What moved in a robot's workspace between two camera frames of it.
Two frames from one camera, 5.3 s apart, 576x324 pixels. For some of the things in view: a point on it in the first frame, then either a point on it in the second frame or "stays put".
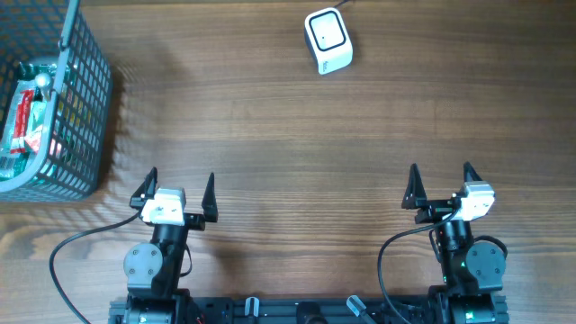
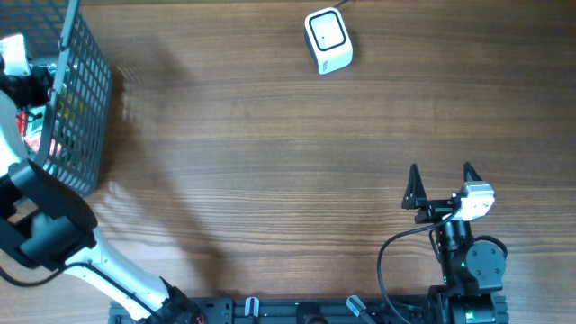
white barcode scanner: (328, 40) stays put
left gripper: (149, 182) to (46, 81)
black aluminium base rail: (300, 310) stays put
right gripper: (416, 197) stays put
